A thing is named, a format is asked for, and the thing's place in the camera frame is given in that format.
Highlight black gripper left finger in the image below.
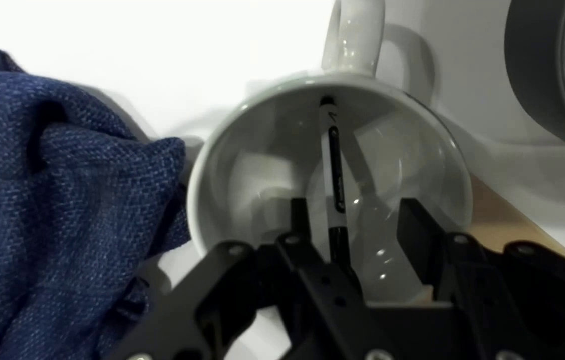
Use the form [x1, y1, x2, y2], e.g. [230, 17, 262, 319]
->
[111, 197, 368, 360]

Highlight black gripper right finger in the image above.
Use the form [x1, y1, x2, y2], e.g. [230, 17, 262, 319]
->
[397, 198, 565, 360]

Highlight black pen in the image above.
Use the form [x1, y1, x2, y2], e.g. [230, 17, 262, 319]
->
[316, 97, 352, 270]

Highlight white ceramic mug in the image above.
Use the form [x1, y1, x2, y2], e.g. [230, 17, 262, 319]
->
[187, 0, 476, 310]

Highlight white board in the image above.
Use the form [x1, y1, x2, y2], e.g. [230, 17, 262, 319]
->
[0, 0, 565, 360]

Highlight dark blue cloth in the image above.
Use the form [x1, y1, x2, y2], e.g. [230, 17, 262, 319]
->
[0, 49, 195, 360]

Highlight grey duct tape roll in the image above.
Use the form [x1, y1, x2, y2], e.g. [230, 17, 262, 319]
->
[503, 0, 565, 156]

